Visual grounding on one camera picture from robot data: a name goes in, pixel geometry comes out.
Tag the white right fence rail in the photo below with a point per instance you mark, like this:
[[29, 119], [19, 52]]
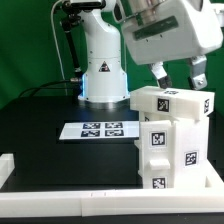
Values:
[[213, 180]]

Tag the white front fence rail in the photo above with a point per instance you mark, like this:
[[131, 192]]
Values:
[[110, 202]]

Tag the white left fence piece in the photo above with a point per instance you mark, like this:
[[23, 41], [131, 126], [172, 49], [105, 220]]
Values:
[[6, 167]]

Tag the small white cabinet top block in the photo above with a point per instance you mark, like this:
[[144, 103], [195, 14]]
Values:
[[180, 103]]

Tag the white fence rail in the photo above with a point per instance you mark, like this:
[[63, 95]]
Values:
[[110, 202], [213, 180]]

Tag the white cabinet body box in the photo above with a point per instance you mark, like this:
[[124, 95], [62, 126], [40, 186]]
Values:
[[190, 144]]

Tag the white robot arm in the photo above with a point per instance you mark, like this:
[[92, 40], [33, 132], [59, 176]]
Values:
[[104, 81]]

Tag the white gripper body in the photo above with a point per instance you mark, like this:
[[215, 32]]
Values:
[[166, 30]]

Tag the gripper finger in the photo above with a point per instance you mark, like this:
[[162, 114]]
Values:
[[197, 79], [159, 73]]

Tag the white marker sheet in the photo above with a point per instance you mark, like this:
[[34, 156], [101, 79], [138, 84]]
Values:
[[100, 130]]

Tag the white cabinet door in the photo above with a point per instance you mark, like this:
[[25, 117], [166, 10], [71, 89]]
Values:
[[156, 154]]

